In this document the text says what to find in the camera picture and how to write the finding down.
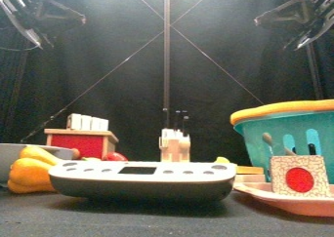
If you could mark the yellow wooden slab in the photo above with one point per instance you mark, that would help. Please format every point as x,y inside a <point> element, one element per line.
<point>250,170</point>

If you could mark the small yellow green toy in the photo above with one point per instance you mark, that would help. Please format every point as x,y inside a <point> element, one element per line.
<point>222,160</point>

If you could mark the patterned cube with red circle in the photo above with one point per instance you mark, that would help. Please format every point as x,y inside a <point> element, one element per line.
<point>299,179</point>

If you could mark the white grey toy kitchen scale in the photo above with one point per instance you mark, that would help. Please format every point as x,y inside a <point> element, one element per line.
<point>143,185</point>

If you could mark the wooden spoon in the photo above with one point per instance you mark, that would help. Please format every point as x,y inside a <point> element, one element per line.
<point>267,139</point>

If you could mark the yellow toy bell pepper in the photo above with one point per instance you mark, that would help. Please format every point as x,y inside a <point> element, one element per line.
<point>29,176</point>

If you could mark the pink plate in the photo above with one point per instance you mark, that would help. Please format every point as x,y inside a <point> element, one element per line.
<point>295,203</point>

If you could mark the red wooden box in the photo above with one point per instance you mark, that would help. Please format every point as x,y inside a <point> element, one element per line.
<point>83,143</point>

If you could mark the grey plate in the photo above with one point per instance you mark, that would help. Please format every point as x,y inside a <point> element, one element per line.
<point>8,156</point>

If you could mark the small green toy piece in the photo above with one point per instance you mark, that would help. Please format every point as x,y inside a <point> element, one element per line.
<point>91,158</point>

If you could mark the white block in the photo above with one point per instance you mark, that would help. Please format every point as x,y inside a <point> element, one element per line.
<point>85,122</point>
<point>73,121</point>
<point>96,124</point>
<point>104,125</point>

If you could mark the small orange ball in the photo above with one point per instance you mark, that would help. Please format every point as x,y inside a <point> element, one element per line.
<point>76,153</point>

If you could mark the dark metal frame pole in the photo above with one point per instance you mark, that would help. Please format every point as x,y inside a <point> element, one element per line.
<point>165,52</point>
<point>314,71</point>

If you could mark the teal basket with yellow rim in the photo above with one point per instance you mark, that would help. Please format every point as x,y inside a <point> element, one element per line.
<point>278,133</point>

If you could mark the pale wooden slab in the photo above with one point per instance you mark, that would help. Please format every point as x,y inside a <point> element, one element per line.
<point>250,178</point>

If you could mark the red toy tomato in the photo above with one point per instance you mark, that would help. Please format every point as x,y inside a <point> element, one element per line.
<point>115,156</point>

